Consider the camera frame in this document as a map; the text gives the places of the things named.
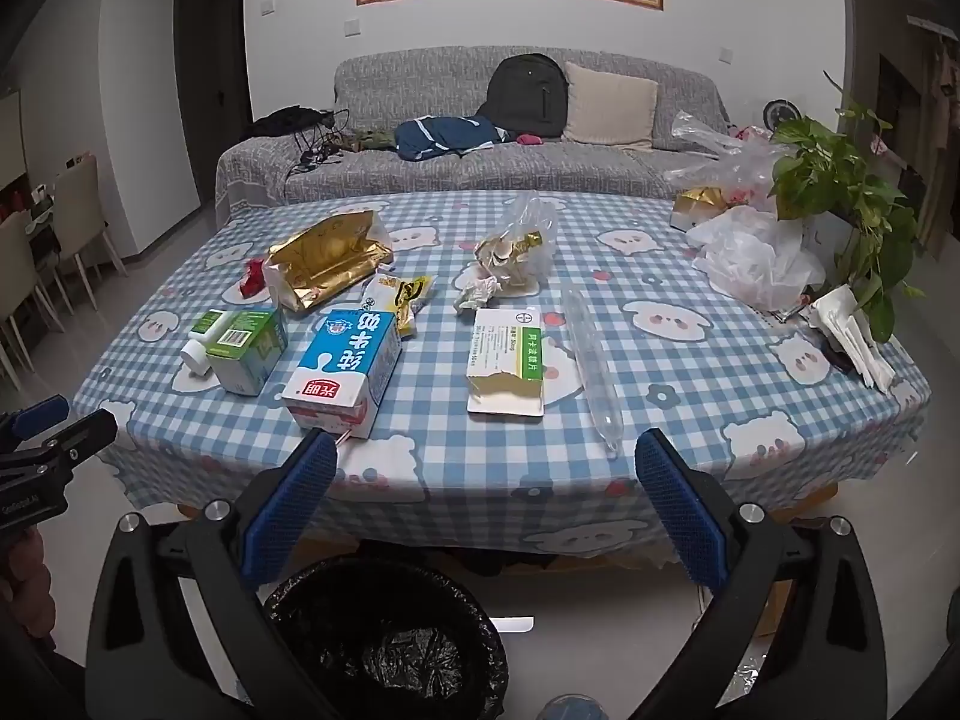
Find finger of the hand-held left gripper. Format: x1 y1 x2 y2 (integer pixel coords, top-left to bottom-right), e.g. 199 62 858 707
0 395 71 447
0 410 119 500

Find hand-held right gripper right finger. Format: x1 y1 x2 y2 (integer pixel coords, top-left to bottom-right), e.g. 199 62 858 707
634 427 890 720

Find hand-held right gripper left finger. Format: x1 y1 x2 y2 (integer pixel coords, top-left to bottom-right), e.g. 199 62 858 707
86 429 338 720

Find black lined trash bin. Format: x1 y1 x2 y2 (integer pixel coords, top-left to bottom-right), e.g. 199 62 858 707
262 555 511 720

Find white green medicine box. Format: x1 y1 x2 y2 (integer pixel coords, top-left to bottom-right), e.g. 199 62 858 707
466 307 547 417

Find yellow snack wrapper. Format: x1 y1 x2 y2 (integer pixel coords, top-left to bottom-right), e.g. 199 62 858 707
362 274 436 338

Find gold foil bag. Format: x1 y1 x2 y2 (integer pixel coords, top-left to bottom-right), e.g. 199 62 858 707
266 211 395 314

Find clear bag with gold ribbon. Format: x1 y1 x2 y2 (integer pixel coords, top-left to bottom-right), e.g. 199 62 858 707
474 191 562 295

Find person's left hand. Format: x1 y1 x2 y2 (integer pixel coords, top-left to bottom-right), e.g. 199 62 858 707
0 529 55 650

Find white bottle green label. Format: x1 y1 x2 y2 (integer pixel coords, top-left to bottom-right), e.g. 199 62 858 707
178 309 232 381

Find blue white milk carton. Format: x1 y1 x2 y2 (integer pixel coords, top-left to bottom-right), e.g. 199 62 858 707
281 307 404 440

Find beige dining chair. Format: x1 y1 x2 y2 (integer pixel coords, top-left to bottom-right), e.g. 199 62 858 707
0 210 65 391
52 154 128 316

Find green white carton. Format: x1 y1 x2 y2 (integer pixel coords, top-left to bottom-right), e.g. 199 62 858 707
206 306 290 397

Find clear plastic tube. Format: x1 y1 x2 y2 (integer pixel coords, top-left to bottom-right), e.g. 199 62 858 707
562 286 625 455

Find white paper napkins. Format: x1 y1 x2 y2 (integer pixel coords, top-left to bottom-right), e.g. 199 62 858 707
799 285 897 393

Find white plastic bag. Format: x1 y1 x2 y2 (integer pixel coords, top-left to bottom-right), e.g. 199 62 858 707
686 206 826 310

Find crumpled white tissue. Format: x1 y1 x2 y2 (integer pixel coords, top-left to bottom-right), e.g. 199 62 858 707
452 275 502 314

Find gold white box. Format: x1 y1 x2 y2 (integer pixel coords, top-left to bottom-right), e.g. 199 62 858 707
670 186 727 232

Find grey sofa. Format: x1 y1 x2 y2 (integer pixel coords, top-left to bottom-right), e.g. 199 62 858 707
215 45 732 230

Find dark door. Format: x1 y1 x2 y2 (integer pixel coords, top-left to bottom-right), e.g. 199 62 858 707
174 0 252 211

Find large clear plastic bag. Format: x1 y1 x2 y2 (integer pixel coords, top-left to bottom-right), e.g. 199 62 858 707
664 109 788 203

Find black cloth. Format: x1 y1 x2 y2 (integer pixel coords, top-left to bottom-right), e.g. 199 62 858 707
251 106 331 140

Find green potted plant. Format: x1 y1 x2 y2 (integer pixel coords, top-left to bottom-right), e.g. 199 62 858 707
771 71 927 342

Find blue jacket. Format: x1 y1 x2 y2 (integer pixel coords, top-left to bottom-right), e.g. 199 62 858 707
395 116 507 162

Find beige pillow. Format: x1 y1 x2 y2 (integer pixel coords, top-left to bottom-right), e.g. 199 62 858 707
561 61 659 151

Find black backpack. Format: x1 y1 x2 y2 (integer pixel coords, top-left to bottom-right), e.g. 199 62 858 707
476 54 569 140

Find black cables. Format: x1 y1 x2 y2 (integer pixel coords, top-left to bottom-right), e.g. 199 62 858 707
296 109 353 170

